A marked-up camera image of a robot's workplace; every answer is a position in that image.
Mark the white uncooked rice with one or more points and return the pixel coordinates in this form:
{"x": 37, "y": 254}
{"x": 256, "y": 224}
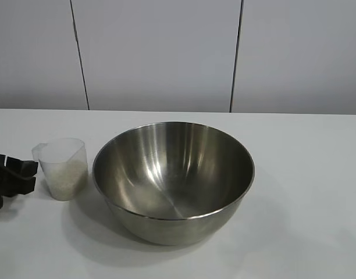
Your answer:
{"x": 67, "y": 183}

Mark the clear plastic measuring cup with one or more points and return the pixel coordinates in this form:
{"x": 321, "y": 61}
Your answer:
{"x": 64, "y": 162}

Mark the stainless steel mixing bowl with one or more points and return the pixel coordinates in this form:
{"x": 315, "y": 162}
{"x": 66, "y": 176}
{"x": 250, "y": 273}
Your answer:
{"x": 172, "y": 186}

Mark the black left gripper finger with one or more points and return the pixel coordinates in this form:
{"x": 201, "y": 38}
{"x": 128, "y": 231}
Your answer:
{"x": 22, "y": 186}
{"x": 21, "y": 165}

